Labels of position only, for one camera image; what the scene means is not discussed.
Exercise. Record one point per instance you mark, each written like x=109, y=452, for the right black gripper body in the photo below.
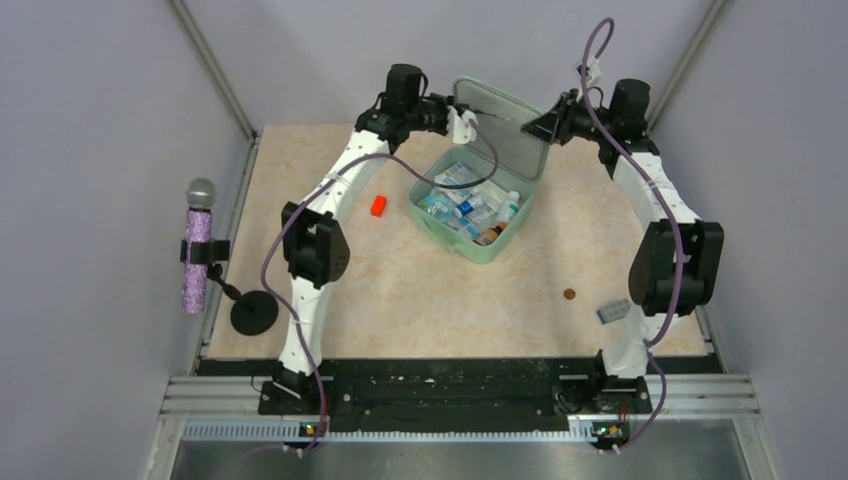
x=571, y=120

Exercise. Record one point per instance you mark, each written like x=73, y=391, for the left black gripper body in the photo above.
x=430, y=115

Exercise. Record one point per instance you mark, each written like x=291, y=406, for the blue white bagged packet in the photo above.
x=457, y=181

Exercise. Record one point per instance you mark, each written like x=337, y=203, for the blue cotton swab packet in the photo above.
x=437, y=204

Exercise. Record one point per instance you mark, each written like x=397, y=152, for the white bottle green label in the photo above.
x=508, y=208

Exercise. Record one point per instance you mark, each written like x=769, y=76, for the white gauze packet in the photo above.
x=494, y=194

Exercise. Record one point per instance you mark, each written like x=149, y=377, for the mint green medicine case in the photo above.
x=515, y=163

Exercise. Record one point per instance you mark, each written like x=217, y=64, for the blue small clear packet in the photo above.
x=466, y=228

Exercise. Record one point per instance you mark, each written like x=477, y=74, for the brown bottle orange cap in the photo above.
x=490, y=235

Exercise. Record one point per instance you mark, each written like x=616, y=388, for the black scissors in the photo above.
x=462, y=108

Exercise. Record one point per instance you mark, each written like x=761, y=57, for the small blue capped bottle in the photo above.
x=471, y=203

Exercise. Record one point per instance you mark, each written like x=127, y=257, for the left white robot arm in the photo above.
x=313, y=242

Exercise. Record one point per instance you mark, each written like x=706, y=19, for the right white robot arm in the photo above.
x=675, y=267

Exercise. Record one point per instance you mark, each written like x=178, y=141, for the orange red small box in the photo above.
x=378, y=206

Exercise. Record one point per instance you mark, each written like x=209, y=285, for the grey blue pill blister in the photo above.
x=613, y=311

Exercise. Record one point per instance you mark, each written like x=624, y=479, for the purple glitter microphone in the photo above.
x=200, y=196

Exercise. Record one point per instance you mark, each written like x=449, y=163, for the black microphone stand base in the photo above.
x=254, y=313

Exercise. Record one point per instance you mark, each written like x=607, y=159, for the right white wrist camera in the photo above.
x=589, y=72

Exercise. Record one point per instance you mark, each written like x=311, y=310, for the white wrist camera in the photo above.
x=589, y=72
x=461, y=124

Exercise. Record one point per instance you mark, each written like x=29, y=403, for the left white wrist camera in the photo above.
x=461, y=124

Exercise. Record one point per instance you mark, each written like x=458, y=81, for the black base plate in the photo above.
x=455, y=396

